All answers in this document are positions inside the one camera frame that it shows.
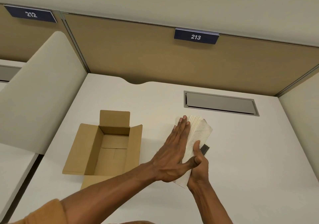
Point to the person's right forearm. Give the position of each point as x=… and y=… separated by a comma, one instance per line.
x=211, y=206

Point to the narrow tan partition panel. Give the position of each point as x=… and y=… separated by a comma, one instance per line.
x=25, y=39

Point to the person's left thumb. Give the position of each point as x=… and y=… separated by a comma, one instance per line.
x=188, y=165

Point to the wide tan partition panel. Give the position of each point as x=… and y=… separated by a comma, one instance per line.
x=149, y=54

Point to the person's left middle finger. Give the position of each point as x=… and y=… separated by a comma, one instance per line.
x=182, y=129

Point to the person's right hand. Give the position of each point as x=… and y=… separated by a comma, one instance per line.
x=199, y=174

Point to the open brown cardboard box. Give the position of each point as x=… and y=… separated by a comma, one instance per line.
x=112, y=144

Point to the dark grey flat object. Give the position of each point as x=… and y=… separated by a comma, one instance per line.
x=205, y=149

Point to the person's left forearm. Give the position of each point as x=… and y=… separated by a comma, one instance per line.
x=112, y=189

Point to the white rounded desk divider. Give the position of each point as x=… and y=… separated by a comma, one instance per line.
x=42, y=94

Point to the person's right thumb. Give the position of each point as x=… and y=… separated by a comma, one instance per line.
x=196, y=148

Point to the grey metal partition post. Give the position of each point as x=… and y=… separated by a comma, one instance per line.
x=74, y=42

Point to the person's left little finger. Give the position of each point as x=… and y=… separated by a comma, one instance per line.
x=172, y=134

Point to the white paper towel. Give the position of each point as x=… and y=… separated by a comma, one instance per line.
x=199, y=131

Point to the blue number sign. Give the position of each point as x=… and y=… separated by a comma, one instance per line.
x=31, y=14
x=196, y=36

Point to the person's left hand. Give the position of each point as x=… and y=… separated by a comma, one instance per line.
x=172, y=156

